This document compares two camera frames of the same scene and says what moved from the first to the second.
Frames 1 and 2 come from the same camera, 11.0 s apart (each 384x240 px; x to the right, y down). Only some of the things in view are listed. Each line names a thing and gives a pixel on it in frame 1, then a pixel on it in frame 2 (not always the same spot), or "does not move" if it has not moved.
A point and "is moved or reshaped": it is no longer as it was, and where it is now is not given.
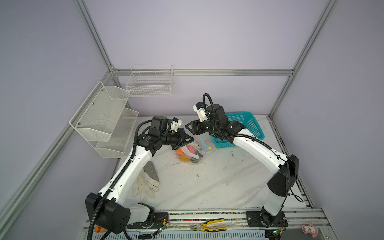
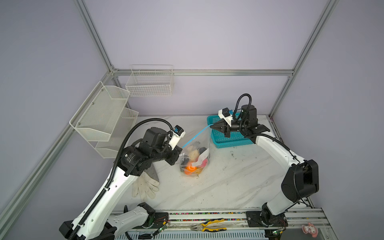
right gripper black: x=195 y=126 → x=225 y=130
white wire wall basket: x=148 y=80 does not move
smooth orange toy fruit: x=179 y=151 is moved or reshaped
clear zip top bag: x=193 y=152 is moved or reshaped
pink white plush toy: x=310 y=229 does not move
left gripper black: x=181 y=137 → x=175 y=152
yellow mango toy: x=185 y=158 → x=198 y=170
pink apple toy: x=192 y=149 → x=204 y=163
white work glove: x=144 y=185 does not move
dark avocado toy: x=194 y=160 → x=202 y=150
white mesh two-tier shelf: x=104 y=122 does not move
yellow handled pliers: x=200 y=226 does not move
